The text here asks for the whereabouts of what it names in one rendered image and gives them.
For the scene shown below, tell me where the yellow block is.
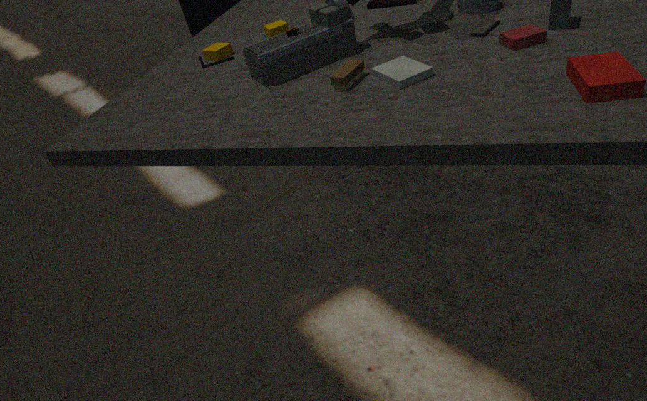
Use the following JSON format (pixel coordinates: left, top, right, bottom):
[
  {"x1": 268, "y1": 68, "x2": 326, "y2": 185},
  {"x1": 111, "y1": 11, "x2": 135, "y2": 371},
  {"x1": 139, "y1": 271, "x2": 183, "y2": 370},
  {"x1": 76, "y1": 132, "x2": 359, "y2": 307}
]
[
  {"x1": 263, "y1": 20, "x2": 289, "y2": 38},
  {"x1": 202, "y1": 43, "x2": 234, "y2": 61}
]

